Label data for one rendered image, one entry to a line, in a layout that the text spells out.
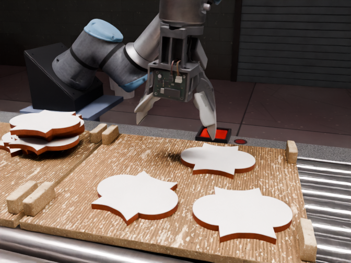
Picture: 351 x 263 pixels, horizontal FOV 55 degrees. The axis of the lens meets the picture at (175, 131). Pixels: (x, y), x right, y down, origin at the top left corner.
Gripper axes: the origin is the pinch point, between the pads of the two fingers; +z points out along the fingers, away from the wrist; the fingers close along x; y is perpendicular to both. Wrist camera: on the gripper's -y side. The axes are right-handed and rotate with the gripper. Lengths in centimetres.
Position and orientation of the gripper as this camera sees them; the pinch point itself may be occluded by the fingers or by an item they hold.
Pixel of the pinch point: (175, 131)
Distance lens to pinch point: 64.6
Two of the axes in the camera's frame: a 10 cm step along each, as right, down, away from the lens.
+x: 9.5, 2.0, -2.5
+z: -0.9, 9.1, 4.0
